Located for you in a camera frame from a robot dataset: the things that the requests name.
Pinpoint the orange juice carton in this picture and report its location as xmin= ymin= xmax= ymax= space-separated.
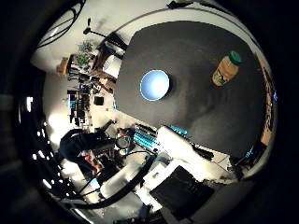
xmin=211 ymin=50 xmax=243 ymax=88

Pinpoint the teal ribbed tube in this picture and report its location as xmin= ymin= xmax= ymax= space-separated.
xmin=133 ymin=124 xmax=190 ymax=152

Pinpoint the blue bowl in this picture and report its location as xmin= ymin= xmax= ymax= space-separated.
xmin=138 ymin=69 xmax=171 ymax=102

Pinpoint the cluttered equipment rack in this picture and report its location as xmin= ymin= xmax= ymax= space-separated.
xmin=66 ymin=88 xmax=93 ymax=126

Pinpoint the black looped cable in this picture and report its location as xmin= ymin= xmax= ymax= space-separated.
xmin=36 ymin=0 xmax=87 ymax=49

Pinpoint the black camera tripod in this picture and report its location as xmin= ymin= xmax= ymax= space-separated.
xmin=82 ymin=18 xmax=129 ymax=50

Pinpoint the thick black cable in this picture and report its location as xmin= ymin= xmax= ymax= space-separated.
xmin=66 ymin=155 xmax=157 ymax=210

